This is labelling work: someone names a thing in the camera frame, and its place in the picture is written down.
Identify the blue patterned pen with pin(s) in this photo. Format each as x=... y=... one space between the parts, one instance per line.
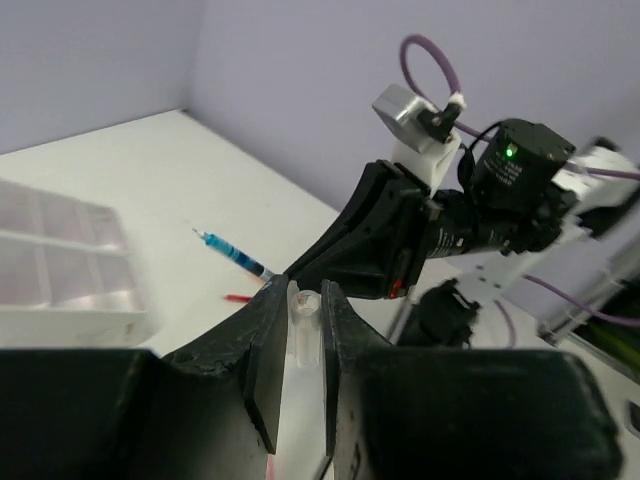
x=234 y=254

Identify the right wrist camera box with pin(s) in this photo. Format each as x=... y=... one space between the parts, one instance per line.
x=426 y=138

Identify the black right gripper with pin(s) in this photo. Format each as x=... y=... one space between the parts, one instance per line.
x=508 y=202

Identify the metal table rail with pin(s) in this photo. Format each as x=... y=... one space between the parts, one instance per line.
x=604 y=319

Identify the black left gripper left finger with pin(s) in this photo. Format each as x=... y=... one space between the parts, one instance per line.
x=208 y=410

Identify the white six-compartment organizer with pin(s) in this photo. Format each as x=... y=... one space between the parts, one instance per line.
x=68 y=277

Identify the red pencil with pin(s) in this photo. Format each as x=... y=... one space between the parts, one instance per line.
x=237 y=298

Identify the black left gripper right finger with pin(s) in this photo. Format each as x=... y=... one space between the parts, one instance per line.
x=397 y=412

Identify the clear pen cap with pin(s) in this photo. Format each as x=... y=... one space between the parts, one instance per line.
x=304 y=331

